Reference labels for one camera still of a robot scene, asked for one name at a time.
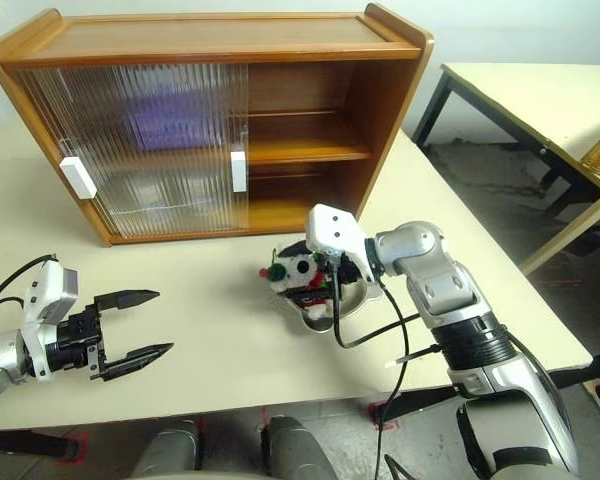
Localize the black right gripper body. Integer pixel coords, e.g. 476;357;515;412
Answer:
314;252;362;287

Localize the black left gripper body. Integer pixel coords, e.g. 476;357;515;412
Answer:
43;298;107;381

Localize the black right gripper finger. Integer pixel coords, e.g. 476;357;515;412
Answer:
278;240;312;259
284;281;335;305

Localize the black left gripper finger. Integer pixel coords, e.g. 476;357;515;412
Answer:
101;341;176;382
94;287;161;315

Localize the white plush dog toy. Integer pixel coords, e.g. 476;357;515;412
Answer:
258;239;354;321

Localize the white rectangular door handle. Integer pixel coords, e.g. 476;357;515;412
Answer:
229;149;249;194
59;155;99;201

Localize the purple tissue pack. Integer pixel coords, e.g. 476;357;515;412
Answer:
123;97;232;152

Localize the ribbed clear sliding door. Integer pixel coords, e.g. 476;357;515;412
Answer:
107;60;251;236
13;63;241;240

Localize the wooden cabinet with shelf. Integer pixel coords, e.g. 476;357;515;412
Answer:
0;2;435;247

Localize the silver metal bowl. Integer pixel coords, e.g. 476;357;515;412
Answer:
279;239;384;334

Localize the dark grey rounded shape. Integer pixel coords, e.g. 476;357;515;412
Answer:
129;418;202;479
260;414;334;480

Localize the black table leg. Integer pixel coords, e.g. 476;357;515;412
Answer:
0;428;79;459
549;347;600;416
374;384;464;426

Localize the pale wooden board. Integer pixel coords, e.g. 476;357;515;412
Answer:
522;184;600;276

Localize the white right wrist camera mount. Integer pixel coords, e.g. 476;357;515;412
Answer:
304;202;376;286

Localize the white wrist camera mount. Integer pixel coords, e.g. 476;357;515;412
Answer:
304;202;376;286
20;259;81;382

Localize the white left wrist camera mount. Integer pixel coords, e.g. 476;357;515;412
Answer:
20;259;81;382

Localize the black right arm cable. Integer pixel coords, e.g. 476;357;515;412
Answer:
329;259;447;480

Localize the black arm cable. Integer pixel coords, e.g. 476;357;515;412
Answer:
329;259;447;480
0;254;60;322

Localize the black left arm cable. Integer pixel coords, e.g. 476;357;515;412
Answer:
0;254;60;322

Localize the cream side table black frame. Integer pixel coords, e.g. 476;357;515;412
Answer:
412;62;600;216

